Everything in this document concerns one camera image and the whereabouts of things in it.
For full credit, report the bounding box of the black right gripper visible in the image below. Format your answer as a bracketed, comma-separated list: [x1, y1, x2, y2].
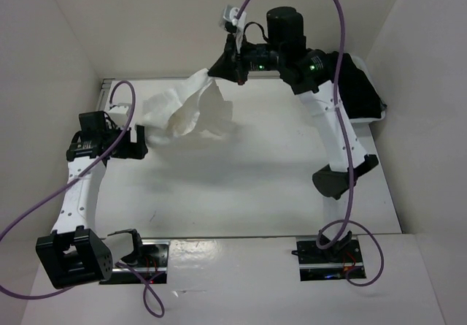
[207, 31, 279, 85]

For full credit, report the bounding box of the white skirt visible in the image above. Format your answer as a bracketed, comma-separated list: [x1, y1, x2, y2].
[140, 69, 234, 146]

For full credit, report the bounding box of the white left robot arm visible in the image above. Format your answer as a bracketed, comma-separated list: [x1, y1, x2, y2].
[36, 104, 147, 289]

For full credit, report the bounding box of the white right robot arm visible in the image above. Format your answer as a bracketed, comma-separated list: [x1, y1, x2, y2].
[208, 6, 379, 202]

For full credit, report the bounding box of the white plastic tray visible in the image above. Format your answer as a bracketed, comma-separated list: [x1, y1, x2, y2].
[350, 54, 387, 124]

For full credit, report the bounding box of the black folded skirt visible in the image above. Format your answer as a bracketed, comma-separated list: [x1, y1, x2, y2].
[338, 53, 379, 119]

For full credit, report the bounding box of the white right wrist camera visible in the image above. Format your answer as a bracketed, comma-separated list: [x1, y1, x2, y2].
[218, 4, 247, 31]

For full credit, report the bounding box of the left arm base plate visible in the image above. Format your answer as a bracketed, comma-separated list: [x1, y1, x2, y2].
[99, 239, 170, 286]

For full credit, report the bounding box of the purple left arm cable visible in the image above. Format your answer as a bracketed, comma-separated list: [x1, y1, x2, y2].
[0, 80, 165, 318]

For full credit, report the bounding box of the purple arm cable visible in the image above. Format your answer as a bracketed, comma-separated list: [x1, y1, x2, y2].
[236, 0, 386, 286]
[0, 80, 165, 318]

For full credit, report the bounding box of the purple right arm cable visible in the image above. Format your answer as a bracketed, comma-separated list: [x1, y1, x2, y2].
[236, 0, 386, 286]

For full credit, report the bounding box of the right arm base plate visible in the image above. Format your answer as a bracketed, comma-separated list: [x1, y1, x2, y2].
[291, 233, 366, 281]

